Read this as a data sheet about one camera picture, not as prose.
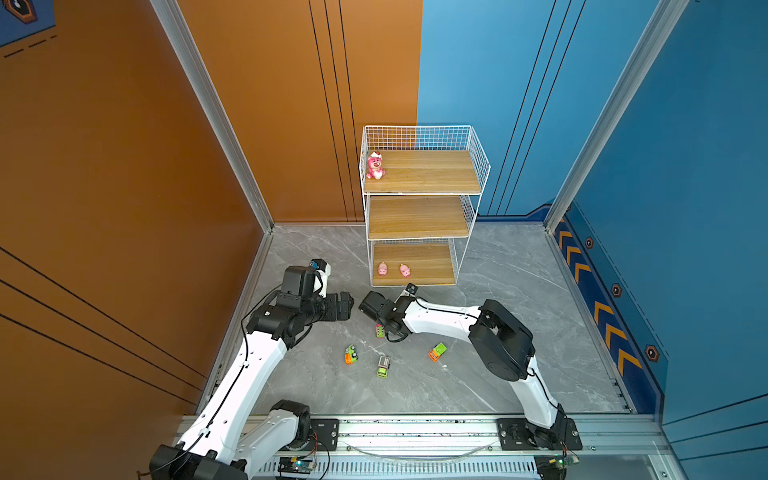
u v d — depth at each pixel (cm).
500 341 53
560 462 70
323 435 74
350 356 85
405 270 102
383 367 82
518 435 72
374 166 72
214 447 38
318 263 68
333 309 67
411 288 83
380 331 71
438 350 85
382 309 72
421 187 72
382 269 102
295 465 71
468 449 72
